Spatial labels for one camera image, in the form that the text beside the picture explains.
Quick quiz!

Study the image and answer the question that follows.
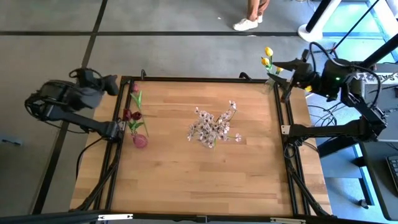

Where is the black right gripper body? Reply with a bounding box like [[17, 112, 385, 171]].
[[293, 58, 326, 94]]

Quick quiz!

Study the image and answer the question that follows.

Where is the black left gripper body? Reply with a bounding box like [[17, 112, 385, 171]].
[[70, 67, 108, 93]]

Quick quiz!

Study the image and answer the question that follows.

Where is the white blossom branch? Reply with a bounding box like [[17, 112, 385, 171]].
[[186, 106, 233, 149], [214, 99, 243, 143]]

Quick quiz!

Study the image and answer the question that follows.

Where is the pink glass vase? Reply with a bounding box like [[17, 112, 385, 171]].
[[131, 133, 149, 149]]

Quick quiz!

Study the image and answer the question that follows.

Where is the clear glass vase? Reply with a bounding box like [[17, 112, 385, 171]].
[[264, 73, 279, 94]]

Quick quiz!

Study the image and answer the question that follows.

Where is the white column base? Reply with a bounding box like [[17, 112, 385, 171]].
[[297, 0, 343, 44]]

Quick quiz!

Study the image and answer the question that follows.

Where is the person's white shoe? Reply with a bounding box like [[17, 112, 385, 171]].
[[232, 0, 271, 32]]

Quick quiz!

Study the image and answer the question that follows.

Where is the black tripod stand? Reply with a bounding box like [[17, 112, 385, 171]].
[[329, 0, 382, 50]]

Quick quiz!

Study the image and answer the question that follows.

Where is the thick black pole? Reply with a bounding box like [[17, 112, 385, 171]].
[[356, 33, 398, 72]]

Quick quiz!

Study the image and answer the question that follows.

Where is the white printed label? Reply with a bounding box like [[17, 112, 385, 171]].
[[355, 71, 398, 85]]

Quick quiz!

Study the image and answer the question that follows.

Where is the wooden table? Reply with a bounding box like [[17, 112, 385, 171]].
[[68, 74, 334, 218]]

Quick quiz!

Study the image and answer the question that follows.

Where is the black desk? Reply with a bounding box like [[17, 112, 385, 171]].
[[344, 61, 398, 143]]

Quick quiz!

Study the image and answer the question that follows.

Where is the grey floor object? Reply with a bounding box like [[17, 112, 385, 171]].
[[0, 133, 23, 147]]

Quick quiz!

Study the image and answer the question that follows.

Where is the black keyboard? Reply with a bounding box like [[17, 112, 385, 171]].
[[385, 154, 398, 194]]

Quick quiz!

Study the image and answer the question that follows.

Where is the grey side desk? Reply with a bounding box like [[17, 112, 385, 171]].
[[357, 140, 398, 222]]

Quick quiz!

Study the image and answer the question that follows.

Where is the black horizontal bar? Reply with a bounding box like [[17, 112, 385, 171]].
[[0, 210, 398, 224]]

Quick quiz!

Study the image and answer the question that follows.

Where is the black power cable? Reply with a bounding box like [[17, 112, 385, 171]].
[[75, 137, 104, 181]]

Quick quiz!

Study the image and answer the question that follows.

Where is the silver metal bracket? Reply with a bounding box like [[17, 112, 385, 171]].
[[269, 217, 307, 224], [97, 213, 134, 222]]

